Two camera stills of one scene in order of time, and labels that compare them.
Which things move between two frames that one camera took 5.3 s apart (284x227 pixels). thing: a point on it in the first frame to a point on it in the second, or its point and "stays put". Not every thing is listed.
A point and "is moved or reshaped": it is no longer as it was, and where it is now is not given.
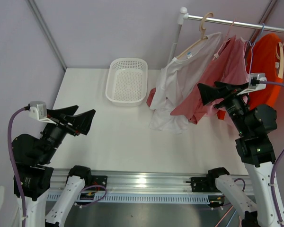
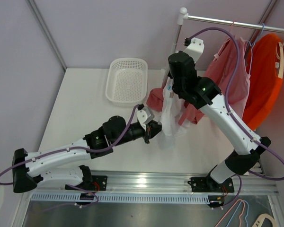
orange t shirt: [261, 57] stays put
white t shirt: [178, 80] is moved or reshaped
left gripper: [81, 123] to [152, 128]
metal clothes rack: [183, 16] stays put
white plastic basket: [127, 82] stays put
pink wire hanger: [227, 40] to [231, 27]
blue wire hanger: [252, 44] stays put
